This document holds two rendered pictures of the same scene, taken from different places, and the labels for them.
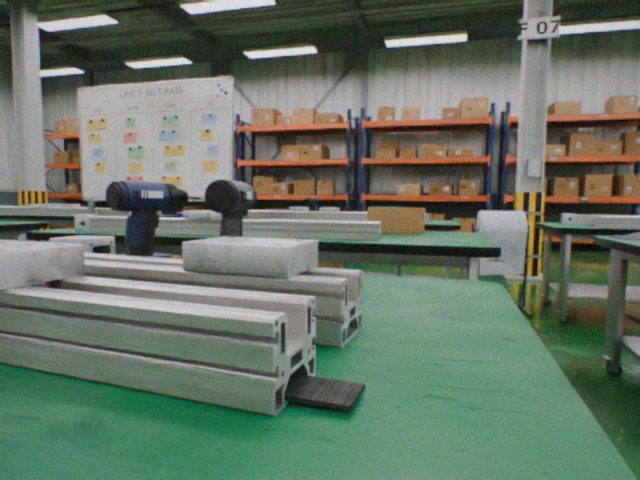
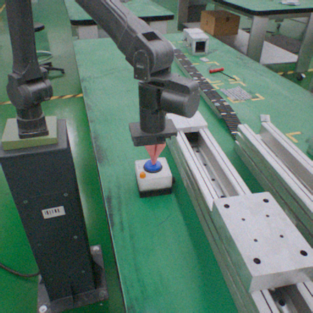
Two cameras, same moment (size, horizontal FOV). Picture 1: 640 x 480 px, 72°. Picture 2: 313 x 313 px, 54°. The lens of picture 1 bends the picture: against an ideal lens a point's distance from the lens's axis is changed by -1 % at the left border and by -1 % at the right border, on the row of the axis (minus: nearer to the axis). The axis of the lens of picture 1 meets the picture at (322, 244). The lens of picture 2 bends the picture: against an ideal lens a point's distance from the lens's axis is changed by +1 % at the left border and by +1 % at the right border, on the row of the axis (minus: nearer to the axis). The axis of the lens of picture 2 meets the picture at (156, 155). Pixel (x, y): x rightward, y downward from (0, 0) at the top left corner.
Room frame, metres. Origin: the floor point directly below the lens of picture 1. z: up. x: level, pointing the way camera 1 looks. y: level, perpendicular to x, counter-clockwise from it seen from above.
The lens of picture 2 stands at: (0.22, 0.20, 1.29)
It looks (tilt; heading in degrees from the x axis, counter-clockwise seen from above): 35 degrees down; 59
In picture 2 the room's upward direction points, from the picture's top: straight up
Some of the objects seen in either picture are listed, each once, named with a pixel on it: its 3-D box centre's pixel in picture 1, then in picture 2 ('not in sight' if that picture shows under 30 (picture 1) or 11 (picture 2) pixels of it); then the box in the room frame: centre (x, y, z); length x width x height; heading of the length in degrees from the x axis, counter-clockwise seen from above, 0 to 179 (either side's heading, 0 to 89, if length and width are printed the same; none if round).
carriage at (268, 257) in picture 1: (252, 264); not in sight; (0.63, 0.10, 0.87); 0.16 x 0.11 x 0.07; 70
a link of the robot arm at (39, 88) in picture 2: not in sight; (32, 95); (0.33, 1.11, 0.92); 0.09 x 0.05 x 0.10; 114
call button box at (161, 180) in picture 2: not in sight; (156, 176); (0.52, 0.70, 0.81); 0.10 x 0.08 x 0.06; 160
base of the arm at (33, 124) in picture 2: not in sight; (30, 117); (0.31, 1.12, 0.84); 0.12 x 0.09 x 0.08; 83
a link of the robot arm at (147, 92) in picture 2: not in sight; (154, 94); (0.52, 0.70, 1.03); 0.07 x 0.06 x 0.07; 114
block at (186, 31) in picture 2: not in sight; (191, 39); (1.36, 1.70, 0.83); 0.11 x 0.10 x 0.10; 163
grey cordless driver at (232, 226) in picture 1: (238, 238); not in sight; (0.86, 0.16, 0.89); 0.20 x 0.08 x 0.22; 172
